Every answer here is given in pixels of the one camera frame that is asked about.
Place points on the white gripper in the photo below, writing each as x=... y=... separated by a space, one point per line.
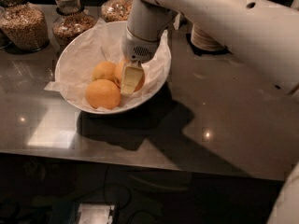
x=138 y=49

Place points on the tall stack of paper bowls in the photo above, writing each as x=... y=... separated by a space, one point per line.
x=203 y=41

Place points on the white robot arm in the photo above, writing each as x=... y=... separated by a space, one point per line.
x=249 y=104

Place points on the orange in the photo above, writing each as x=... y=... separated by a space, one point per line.
x=118 y=76
x=103 y=93
x=104 y=70

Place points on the glass jar of cereal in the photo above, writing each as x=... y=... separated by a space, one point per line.
x=116 y=10

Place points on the large glass jar of grains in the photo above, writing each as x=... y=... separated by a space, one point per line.
x=24 y=25

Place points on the middle glass jar of granola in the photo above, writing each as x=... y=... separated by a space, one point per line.
x=72 y=21

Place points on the black mat under bowls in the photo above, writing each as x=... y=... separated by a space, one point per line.
x=201 y=52

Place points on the grey device under table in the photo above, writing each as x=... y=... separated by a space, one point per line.
x=83 y=213

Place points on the white bowl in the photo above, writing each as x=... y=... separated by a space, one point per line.
x=68 y=56

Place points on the white paper liner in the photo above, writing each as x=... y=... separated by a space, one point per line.
x=87 y=53

